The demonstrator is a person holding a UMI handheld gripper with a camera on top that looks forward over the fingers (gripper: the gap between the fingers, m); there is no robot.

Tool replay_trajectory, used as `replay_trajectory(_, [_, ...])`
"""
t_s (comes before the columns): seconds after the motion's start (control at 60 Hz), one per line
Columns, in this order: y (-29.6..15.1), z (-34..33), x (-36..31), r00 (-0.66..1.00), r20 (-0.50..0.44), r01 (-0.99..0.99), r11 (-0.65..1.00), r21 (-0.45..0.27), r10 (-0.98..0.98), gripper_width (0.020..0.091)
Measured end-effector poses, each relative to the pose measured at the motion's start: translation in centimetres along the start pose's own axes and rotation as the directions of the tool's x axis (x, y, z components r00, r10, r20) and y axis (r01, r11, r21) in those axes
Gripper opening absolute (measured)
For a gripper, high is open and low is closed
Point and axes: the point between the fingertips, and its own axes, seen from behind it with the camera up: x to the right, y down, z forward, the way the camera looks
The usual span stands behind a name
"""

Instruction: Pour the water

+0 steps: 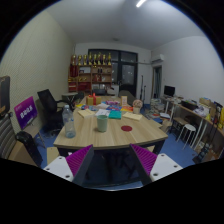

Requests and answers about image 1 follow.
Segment black office chair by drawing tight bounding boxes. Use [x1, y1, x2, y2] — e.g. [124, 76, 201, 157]
[36, 88, 73, 133]

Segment colourful blue book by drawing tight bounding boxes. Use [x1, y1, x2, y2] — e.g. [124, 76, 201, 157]
[105, 104, 122, 112]
[79, 104, 97, 111]

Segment white wall air conditioner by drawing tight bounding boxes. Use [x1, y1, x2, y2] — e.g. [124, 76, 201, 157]
[151, 53, 165, 64]

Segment white book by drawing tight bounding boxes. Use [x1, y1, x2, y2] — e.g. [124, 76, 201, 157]
[94, 108, 111, 118]

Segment white round stool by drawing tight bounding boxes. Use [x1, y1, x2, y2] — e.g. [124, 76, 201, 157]
[175, 123, 198, 148]

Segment red orange book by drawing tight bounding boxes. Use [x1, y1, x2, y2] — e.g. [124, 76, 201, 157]
[120, 105, 134, 113]

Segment black stand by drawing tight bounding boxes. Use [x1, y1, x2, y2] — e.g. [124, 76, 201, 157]
[139, 74, 147, 102]

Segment dark glass door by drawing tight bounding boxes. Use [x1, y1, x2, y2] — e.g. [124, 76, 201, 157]
[88, 49, 139, 98]

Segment ceiling light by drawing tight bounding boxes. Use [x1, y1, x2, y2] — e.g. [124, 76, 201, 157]
[135, 0, 148, 8]

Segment wooden side desk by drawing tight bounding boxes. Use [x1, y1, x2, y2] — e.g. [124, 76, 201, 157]
[159, 96, 224, 161]

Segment pale green cup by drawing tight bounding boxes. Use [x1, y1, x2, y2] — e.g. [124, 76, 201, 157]
[96, 114, 109, 133]

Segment small orange box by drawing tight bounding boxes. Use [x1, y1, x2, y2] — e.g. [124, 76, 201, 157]
[120, 95, 129, 107]

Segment black computer monitor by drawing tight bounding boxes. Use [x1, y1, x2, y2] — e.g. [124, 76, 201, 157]
[163, 85, 176, 98]

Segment wooden shelf unit with trophies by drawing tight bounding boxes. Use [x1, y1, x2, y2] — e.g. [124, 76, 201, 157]
[67, 52, 114, 94]

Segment purple sign board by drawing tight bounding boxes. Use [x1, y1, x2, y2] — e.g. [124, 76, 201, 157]
[13, 96, 39, 131]

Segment clear plastic water bottle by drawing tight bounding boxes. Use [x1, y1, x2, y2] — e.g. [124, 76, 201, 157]
[61, 104, 77, 139]

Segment grey striped chair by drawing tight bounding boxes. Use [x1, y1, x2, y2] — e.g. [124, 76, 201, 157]
[0, 113, 18, 160]

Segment beige book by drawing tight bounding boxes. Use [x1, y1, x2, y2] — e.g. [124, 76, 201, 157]
[77, 108, 97, 119]
[122, 111, 144, 122]

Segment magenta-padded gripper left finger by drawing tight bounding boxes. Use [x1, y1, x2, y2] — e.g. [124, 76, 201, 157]
[43, 143, 96, 187]

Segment yellow gift box red ribbon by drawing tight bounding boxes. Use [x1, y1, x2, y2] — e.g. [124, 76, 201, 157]
[85, 93, 103, 107]

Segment teal book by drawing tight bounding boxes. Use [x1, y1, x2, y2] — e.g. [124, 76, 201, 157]
[108, 110, 123, 120]

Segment pink flowers in white pot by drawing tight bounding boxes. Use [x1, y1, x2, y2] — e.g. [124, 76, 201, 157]
[132, 99, 144, 115]

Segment black bag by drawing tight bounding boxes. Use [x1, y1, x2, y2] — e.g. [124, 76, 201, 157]
[15, 130, 44, 168]

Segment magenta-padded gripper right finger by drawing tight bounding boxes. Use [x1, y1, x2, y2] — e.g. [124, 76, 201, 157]
[129, 143, 184, 186]

